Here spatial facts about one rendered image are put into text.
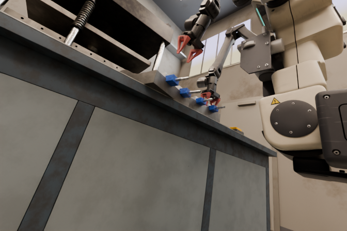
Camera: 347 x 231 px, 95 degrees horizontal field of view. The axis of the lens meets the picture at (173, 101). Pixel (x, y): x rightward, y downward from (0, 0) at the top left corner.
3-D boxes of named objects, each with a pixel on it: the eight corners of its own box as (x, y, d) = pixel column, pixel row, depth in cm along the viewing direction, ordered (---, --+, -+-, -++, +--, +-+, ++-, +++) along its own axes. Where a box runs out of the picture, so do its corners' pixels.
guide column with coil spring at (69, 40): (12, 149, 92) (97, -1, 141) (-1, 147, 89) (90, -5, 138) (14, 148, 96) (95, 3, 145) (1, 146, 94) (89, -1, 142)
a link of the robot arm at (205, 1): (209, -4, 67) (219, 12, 72) (191, 2, 76) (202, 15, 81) (195, 20, 66) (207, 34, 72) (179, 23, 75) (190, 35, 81)
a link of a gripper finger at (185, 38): (169, 50, 69) (180, 31, 69) (180, 59, 74) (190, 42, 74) (178, 50, 64) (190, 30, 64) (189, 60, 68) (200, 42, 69)
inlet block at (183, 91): (202, 99, 68) (203, 88, 70) (196, 94, 64) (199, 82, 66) (176, 101, 75) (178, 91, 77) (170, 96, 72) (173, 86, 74)
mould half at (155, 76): (188, 110, 75) (191, 89, 79) (153, 82, 56) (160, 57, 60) (121, 112, 104) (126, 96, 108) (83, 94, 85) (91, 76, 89)
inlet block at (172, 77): (190, 87, 60) (192, 75, 62) (184, 80, 56) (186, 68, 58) (163, 91, 67) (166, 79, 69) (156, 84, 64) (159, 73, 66)
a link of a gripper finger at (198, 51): (176, 55, 72) (186, 37, 72) (186, 64, 76) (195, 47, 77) (185, 56, 66) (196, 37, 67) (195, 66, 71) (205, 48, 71)
